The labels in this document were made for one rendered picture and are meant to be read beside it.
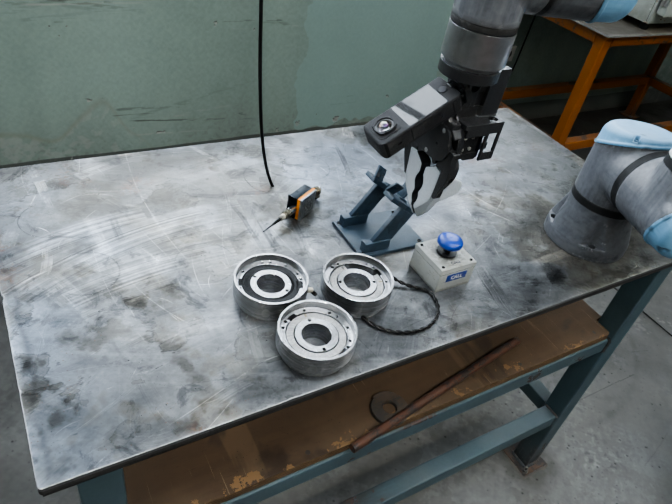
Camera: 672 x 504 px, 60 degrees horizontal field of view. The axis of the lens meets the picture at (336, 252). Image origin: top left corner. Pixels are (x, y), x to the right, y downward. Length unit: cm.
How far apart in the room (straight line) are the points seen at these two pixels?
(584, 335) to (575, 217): 35
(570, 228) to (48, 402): 86
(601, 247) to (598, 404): 102
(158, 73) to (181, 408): 180
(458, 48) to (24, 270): 63
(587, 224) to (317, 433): 59
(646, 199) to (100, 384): 80
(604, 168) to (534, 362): 42
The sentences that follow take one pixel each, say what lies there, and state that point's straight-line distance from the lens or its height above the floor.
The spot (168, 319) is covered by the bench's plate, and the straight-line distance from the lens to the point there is 80.
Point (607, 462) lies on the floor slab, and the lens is 194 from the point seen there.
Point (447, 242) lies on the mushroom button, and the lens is 89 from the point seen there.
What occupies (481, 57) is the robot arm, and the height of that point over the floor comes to 118.
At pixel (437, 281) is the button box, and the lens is 90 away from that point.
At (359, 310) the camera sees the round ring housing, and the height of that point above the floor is 82.
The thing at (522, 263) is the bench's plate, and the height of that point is 80.
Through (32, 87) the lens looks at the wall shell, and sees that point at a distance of 232.
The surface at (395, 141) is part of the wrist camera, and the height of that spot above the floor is 108.
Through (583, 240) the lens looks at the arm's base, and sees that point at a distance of 110.
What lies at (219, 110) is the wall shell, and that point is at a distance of 252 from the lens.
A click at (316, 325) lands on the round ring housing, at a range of 77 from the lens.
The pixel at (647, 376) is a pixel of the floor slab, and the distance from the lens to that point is 227.
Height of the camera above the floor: 139
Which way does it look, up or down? 39 degrees down
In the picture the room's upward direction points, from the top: 12 degrees clockwise
